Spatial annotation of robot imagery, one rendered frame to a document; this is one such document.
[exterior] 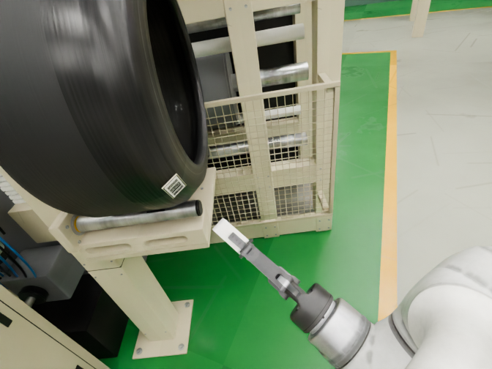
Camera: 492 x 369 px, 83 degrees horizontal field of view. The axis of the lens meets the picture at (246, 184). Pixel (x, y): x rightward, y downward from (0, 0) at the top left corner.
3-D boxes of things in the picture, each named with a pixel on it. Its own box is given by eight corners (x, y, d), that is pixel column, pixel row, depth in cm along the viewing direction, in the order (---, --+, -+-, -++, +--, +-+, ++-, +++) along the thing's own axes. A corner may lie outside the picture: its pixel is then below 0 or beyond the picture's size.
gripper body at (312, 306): (310, 340, 41) (261, 294, 44) (304, 332, 48) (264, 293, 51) (340, 298, 42) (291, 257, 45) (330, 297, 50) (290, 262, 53)
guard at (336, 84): (165, 237, 150) (104, 120, 106) (165, 235, 151) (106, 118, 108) (332, 216, 143) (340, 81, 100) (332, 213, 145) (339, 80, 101)
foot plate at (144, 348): (132, 359, 133) (130, 357, 131) (146, 305, 154) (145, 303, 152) (187, 353, 131) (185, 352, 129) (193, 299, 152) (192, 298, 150)
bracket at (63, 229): (68, 253, 75) (47, 229, 69) (117, 168, 106) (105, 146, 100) (80, 252, 75) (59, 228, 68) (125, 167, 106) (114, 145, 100)
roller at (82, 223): (81, 233, 78) (70, 230, 73) (83, 218, 79) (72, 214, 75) (203, 217, 75) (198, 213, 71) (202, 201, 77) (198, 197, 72)
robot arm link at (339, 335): (329, 360, 47) (301, 334, 49) (360, 316, 49) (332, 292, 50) (340, 376, 38) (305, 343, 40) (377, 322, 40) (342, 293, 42)
